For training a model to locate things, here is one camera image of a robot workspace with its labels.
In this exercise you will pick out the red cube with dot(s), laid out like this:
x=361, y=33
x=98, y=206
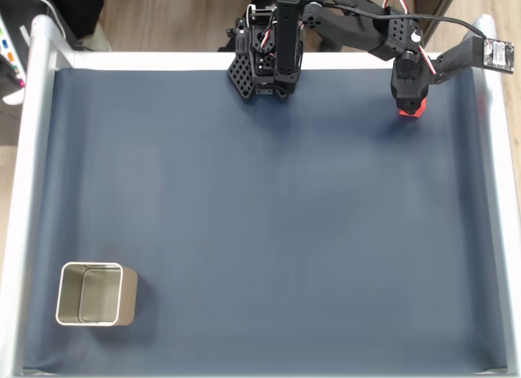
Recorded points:
x=408, y=115

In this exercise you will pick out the square metal tin container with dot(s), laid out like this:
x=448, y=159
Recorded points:
x=97, y=296

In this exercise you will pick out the dark wooden cabinet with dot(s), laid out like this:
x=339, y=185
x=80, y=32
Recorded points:
x=443, y=3

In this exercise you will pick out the dark blue mat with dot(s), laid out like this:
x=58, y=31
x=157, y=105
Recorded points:
x=244, y=251

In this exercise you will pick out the white device coloured buttons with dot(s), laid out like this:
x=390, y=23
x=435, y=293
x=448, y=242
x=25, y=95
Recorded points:
x=10, y=60

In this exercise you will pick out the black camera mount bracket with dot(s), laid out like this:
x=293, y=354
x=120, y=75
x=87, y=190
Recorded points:
x=460, y=58

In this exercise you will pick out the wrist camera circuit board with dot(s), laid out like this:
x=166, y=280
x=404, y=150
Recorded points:
x=498, y=56

